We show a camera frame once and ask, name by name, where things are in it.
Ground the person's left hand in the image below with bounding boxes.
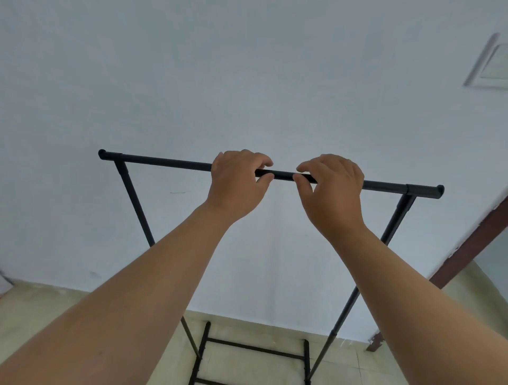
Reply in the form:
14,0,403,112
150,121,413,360
204,149,275,223

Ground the person's right hand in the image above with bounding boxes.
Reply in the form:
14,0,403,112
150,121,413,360
292,154,366,240

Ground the person's right forearm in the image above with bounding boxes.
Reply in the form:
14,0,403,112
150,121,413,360
322,223,508,385

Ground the white wall switch plate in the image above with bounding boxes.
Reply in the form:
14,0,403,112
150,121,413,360
463,33,508,90

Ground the person's left forearm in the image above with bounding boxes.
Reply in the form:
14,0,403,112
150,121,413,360
0,202,235,385

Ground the black metal clothes rack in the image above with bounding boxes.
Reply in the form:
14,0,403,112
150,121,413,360
98,149,445,385

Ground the brown wooden door frame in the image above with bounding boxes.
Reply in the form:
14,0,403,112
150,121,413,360
365,194,508,353

